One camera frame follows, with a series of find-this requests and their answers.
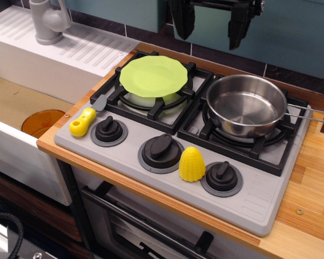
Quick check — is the light green plastic plate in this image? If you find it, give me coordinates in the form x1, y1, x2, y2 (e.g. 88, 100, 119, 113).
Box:
119, 56, 188, 98

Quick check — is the black stove knob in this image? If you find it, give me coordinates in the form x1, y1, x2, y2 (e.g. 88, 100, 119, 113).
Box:
90, 116, 129, 147
138, 133, 185, 174
200, 161, 244, 198

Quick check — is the black right stove knob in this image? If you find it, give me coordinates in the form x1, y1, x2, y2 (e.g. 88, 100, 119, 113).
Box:
200, 161, 244, 198

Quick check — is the grey toy faucet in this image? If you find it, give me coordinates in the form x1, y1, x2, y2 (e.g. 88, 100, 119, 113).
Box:
29, 0, 71, 45

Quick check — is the black braided cable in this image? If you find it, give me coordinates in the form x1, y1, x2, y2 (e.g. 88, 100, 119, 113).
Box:
0, 212, 25, 259

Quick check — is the black left stove knob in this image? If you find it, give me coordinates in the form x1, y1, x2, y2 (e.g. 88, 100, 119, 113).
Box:
90, 116, 129, 147

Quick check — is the black right burner grate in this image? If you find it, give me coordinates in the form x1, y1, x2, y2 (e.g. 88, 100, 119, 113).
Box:
178, 84, 308, 176

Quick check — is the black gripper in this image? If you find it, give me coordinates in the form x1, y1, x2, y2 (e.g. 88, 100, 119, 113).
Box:
169, 0, 265, 50

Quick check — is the yellow toy corn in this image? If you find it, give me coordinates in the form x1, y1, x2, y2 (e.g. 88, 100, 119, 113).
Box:
179, 147, 206, 182

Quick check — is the stainless steel pan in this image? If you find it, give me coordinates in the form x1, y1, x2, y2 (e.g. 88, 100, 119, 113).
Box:
205, 74, 324, 138

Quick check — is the black middle stove knob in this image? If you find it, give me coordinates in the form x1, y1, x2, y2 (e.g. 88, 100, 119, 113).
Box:
138, 133, 185, 174

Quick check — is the black left burner grate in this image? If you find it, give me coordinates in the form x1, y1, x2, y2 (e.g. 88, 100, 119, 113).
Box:
90, 51, 214, 135

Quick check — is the yellow handled grey spatula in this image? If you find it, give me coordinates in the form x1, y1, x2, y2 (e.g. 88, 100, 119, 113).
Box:
69, 94, 107, 137

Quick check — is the toy oven door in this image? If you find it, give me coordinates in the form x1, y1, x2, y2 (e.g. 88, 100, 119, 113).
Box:
79, 182, 263, 258

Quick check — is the white toy sink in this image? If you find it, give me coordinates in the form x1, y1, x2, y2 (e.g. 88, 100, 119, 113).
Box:
0, 5, 138, 206

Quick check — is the grey toy stove top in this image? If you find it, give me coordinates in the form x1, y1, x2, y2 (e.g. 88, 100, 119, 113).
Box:
53, 50, 313, 237

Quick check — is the black burner grate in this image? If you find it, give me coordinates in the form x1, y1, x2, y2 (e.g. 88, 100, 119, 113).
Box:
178, 84, 308, 176
90, 51, 214, 135

